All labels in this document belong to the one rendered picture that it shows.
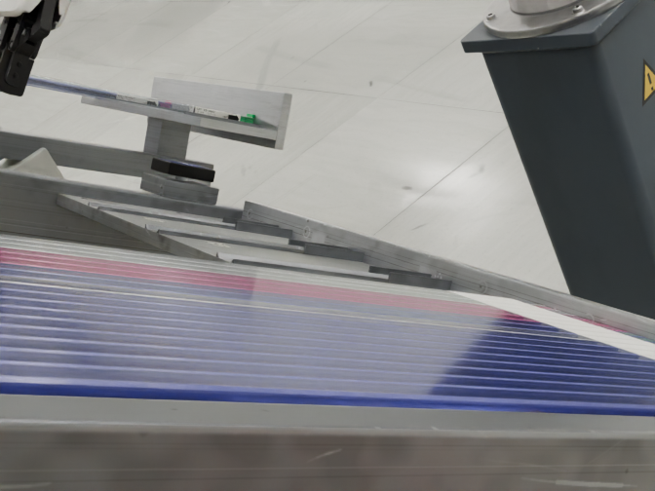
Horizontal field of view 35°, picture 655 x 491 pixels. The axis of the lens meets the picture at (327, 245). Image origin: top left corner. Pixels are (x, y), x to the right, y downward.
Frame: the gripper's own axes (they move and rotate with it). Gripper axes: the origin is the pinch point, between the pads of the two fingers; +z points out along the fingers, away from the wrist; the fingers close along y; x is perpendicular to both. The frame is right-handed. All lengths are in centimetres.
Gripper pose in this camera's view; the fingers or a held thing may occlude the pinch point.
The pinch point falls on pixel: (9, 72)
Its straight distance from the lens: 112.9
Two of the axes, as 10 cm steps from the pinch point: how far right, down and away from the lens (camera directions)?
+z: -3.2, 9.5, -0.1
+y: 5.7, 1.8, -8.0
